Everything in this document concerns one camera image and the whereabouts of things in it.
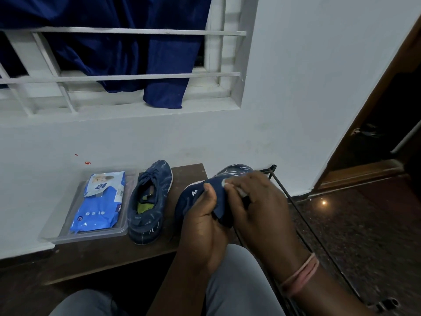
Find blue curtain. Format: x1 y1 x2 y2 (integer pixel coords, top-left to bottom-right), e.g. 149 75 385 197
0 0 213 109

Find clear plastic tray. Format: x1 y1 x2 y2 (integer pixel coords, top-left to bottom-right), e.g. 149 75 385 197
39 169 139 245

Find person's right forearm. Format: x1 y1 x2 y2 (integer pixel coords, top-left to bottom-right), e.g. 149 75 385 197
280 257 369 316

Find pink thread wrist band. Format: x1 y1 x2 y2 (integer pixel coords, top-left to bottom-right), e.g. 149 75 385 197
279 253 320 297

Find person's right hand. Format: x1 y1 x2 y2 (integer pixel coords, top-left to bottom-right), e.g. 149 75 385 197
225 171 312 281

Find white metal window grille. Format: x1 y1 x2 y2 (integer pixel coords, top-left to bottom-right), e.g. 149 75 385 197
0 26 247 116

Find blue sports shoe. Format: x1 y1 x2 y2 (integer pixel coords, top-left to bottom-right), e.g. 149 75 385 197
174 163 256 228
127 160 174 246

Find person's left hand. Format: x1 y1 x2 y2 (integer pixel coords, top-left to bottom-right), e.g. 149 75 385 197
178 182 231 274

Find brown wooden door frame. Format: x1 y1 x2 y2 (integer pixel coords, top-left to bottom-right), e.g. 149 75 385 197
313 16 421 192

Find white window frame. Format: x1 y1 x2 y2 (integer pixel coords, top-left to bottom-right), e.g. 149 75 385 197
0 0 260 126

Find person's left forearm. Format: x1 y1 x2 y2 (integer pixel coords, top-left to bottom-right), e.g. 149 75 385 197
147 257 224 316

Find grey trousers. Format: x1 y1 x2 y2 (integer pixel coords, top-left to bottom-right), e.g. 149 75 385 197
49 243 287 316

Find white pipe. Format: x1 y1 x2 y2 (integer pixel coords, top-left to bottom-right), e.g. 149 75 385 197
390 120 421 154

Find white wet wipe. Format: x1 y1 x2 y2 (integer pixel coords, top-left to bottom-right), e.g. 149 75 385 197
222 179 248 198

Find blue wet wipes packet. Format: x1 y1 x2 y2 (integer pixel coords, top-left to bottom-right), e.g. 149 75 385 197
69 171 127 233

